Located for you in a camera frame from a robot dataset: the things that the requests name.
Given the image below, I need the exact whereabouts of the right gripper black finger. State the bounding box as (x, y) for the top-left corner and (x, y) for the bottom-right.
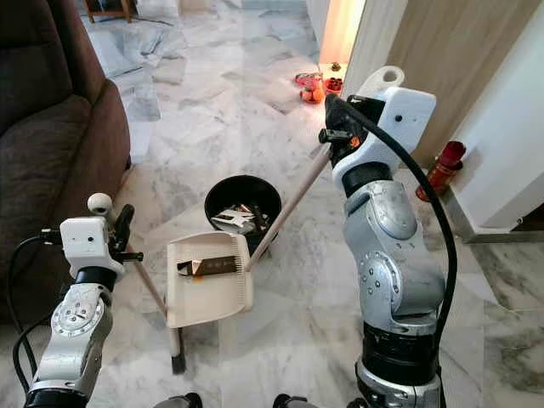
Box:
(323, 93), (356, 130)

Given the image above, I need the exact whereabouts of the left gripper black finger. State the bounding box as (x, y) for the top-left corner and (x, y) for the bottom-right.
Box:
(111, 204), (135, 254)

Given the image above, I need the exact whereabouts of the cream long-handled dustpan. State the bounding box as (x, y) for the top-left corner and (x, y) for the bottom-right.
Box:
(164, 65), (406, 330)

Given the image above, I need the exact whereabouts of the red tray with oranges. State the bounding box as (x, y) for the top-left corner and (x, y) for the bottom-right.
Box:
(294, 71), (326, 105)

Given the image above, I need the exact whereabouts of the brown crumpled wrapper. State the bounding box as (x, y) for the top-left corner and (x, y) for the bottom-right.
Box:
(176, 254), (244, 280)

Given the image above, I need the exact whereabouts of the round black waste bin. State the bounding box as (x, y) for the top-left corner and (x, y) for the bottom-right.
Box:
(204, 175), (284, 253)

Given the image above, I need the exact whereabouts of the brown fabric sofa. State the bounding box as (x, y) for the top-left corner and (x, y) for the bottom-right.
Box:
(0, 0), (133, 322)

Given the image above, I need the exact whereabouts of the red bottle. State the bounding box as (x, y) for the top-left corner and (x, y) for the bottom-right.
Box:
(416, 140), (468, 203)

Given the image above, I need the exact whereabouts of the crumpled silver wrapper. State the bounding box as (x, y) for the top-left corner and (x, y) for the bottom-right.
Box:
(210, 204), (261, 233)

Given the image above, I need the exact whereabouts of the wooden door panel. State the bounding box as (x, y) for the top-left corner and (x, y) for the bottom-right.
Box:
(340, 0), (544, 167)

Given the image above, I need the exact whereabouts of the dark robot left foot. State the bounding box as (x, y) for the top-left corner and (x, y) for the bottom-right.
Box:
(153, 393), (204, 408)

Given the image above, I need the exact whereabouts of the dark robot foot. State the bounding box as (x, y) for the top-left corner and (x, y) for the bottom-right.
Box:
(272, 394), (316, 408)
(153, 393), (204, 408)

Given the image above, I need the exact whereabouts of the dark robot right foot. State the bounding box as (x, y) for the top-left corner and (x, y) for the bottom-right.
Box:
(272, 394), (316, 408)

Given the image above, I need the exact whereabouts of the small wooden stool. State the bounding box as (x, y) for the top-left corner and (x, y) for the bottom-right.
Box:
(83, 0), (135, 25)

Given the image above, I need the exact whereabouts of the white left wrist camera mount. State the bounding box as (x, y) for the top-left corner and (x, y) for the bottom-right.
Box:
(59, 217), (116, 278)

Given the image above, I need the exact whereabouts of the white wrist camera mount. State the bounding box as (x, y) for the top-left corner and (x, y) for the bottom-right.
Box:
(59, 217), (116, 278)
(331, 85), (438, 196)

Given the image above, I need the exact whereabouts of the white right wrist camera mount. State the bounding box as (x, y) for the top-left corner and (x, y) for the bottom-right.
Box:
(331, 85), (438, 196)

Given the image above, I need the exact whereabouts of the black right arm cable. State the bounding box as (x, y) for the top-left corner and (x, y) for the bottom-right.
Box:
(331, 95), (461, 358)

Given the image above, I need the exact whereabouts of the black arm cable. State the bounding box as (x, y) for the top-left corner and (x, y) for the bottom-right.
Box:
(8, 229), (63, 397)
(331, 95), (461, 358)

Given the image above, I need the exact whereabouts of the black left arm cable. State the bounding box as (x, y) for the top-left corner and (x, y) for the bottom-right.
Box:
(8, 229), (63, 397)

